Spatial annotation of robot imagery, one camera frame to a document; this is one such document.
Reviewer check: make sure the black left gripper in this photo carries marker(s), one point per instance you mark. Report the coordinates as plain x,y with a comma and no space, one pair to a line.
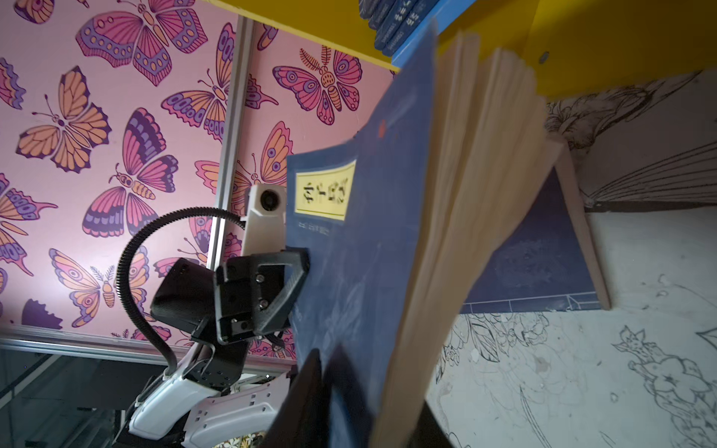
246,298

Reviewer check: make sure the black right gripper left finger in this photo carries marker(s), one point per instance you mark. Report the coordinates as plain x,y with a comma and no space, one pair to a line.
300,421

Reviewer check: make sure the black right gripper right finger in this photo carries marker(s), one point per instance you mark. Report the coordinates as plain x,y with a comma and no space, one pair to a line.
428,433

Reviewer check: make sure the navy book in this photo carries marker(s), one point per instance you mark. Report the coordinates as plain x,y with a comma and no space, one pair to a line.
549,263
394,21
399,223

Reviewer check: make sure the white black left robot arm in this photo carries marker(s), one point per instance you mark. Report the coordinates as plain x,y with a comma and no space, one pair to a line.
176,412

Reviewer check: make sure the yellow shelf with coloured boards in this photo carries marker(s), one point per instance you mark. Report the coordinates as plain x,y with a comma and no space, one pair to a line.
575,47

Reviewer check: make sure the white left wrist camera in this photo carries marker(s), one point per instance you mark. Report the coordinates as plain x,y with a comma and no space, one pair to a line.
265,230

